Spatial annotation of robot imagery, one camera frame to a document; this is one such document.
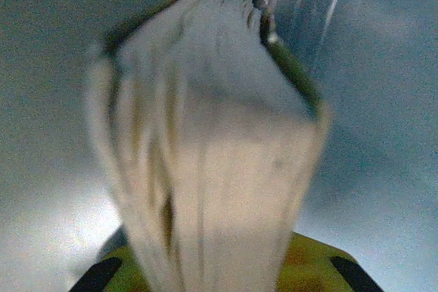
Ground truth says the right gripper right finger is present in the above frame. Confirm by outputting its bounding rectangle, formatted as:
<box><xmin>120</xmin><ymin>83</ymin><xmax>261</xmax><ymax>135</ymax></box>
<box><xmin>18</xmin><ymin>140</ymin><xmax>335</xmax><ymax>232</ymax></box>
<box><xmin>276</xmin><ymin>232</ymin><xmax>384</xmax><ymax>292</ymax></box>

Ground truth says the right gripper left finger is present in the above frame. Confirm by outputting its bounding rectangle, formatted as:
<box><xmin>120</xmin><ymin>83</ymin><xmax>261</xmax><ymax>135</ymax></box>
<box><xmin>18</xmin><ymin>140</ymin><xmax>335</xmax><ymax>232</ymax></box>
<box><xmin>70</xmin><ymin>245</ymin><xmax>151</xmax><ymax>292</ymax></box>

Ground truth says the black antler cover book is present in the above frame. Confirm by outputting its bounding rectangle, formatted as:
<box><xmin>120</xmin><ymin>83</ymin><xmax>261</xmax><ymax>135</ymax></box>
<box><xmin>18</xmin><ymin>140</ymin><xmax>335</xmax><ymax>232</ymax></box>
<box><xmin>85</xmin><ymin>0</ymin><xmax>331</xmax><ymax>292</ymax></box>

